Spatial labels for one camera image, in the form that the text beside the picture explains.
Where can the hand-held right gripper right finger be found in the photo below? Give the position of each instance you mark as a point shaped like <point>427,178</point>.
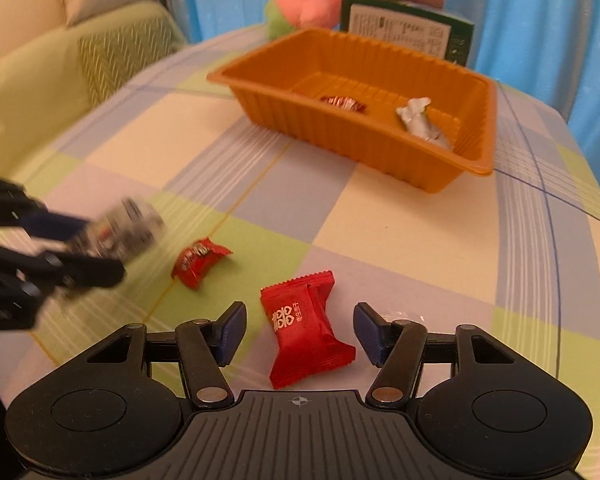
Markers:
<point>369,332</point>

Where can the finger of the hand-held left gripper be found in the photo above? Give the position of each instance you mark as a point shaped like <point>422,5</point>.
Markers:
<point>87,272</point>
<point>55,222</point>

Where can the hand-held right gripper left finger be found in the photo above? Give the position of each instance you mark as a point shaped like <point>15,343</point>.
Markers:
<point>231,332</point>

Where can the clear packet with dark snack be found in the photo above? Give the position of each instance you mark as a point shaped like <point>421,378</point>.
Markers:
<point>127,230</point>

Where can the large red snack packet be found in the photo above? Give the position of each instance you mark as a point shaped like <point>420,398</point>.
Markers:
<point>300,330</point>

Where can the silver vacuum snack packet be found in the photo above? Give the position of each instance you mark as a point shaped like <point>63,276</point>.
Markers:
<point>422,122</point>

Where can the orange plastic tray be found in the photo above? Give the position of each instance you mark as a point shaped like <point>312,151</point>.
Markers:
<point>380,110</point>

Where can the red striped candy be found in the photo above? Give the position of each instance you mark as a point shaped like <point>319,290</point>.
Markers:
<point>342,103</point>

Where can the red twisted-end candy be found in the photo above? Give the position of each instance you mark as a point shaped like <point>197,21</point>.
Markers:
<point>197,262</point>

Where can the checked tablecloth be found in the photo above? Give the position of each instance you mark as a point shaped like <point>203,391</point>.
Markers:
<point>430,240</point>

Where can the sofa with green cover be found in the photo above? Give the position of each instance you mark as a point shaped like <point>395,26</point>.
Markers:
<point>25,75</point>

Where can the green zigzag cushion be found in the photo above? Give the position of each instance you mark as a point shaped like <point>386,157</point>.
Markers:
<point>125,60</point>

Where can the green printed box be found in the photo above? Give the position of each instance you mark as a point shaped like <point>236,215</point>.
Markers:
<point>405,27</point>

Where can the pink plush toy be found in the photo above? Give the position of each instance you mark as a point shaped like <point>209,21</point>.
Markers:
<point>310,2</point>

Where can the blue starry curtain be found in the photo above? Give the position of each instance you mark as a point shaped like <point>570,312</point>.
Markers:
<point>540,20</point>

